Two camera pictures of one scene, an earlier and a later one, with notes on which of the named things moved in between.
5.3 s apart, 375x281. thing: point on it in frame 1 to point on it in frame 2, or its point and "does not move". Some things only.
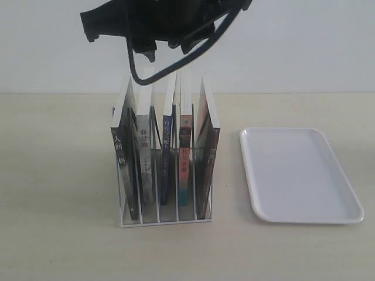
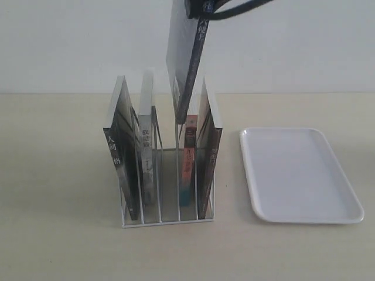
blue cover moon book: (166, 154) to (186, 40)
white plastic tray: (295, 177) does not move
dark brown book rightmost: (208, 134) does not move
